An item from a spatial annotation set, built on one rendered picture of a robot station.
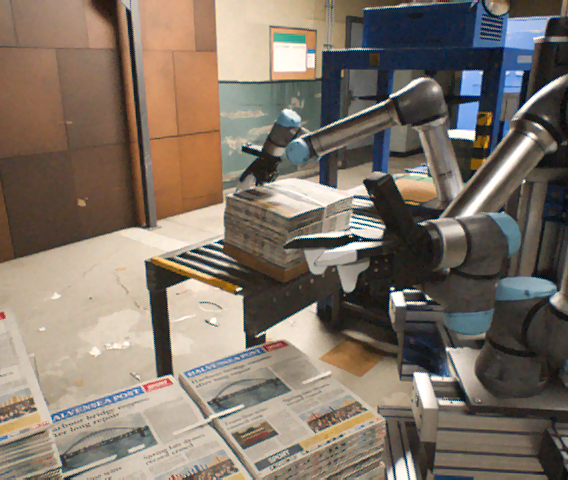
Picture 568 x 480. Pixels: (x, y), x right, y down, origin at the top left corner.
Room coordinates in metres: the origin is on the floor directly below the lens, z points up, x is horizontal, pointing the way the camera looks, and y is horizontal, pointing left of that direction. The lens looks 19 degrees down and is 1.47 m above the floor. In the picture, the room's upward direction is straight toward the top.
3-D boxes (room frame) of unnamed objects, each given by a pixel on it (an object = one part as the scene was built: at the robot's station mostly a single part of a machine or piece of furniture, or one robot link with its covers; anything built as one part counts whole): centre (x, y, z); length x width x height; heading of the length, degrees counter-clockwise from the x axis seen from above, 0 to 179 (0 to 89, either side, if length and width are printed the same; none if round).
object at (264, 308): (1.91, -0.32, 0.74); 1.34 x 0.05 x 0.12; 140
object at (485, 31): (2.85, -0.78, 1.65); 0.60 x 0.45 x 0.20; 50
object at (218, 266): (1.67, 0.20, 0.77); 0.47 x 0.05 x 0.05; 50
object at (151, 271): (2.23, 0.06, 0.74); 1.34 x 0.05 x 0.12; 140
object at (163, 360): (1.74, 0.47, 0.34); 0.06 x 0.06 x 0.68; 50
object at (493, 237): (0.75, -0.30, 1.21); 0.11 x 0.08 x 0.09; 111
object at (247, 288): (1.62, 0.24, 0.77); 0.47 x 0.05 x 0.05; 50
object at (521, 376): (0.96, -0.50, 0.87); 0.15 x 0.15 x 0.10
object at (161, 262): (1.57, 0.30, 0.81); 0.43 x 0.03 x 0.02; 50
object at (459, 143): (3.29, -1.15, 0.93); 0.38 x 0.30 x 0.26; 140
